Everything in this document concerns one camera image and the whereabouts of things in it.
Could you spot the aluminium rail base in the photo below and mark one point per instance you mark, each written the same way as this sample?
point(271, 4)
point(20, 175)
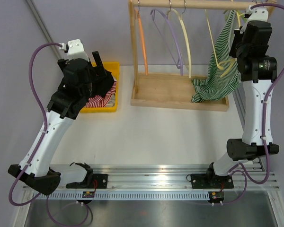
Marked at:
point(160, 182)

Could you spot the black tank top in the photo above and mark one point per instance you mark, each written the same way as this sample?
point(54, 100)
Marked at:
point(101, 88)

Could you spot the cream hanger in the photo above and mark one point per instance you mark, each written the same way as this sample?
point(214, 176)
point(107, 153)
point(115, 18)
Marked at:
point(188, 63)

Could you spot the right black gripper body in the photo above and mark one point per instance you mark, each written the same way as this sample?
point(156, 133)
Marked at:
point(240, 47)

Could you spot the red white striped tank top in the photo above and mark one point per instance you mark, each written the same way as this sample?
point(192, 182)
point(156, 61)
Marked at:
point(107, 101)

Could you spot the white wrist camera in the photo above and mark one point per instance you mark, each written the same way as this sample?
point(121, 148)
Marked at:
point(74, 50)
point(257, 13)

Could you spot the wooden clothes rack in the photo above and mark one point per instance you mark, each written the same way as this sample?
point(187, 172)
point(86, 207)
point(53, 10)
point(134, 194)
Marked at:
point(167, 90)

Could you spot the green white striped tank top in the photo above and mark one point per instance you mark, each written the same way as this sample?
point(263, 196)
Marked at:
point(214, 88)

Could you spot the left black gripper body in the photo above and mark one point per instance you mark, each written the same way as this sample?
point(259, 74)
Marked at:
point(91, 68)

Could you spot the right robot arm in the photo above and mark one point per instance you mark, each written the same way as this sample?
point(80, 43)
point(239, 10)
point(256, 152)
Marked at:
point(258, 75)

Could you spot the yellow hanger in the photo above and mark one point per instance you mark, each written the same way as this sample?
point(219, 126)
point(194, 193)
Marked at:
point(218, 64)

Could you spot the purple hanger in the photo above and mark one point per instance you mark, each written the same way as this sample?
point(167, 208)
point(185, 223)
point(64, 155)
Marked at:
point(179, 62)

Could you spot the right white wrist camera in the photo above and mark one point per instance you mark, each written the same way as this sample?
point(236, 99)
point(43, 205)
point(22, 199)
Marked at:
point(257, 13)

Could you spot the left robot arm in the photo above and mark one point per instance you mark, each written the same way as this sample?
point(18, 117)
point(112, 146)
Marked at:
point(73, 93)

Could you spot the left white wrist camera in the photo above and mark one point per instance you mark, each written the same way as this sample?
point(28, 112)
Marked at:
point(74, 50)

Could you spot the yellow plastic bin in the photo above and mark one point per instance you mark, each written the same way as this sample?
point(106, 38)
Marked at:
point(113, 67)

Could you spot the orange hanger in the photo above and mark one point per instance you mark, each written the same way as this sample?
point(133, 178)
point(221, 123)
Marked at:
point(142, 38)

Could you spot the green hanger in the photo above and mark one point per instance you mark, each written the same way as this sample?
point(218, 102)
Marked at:
point(226, 14)

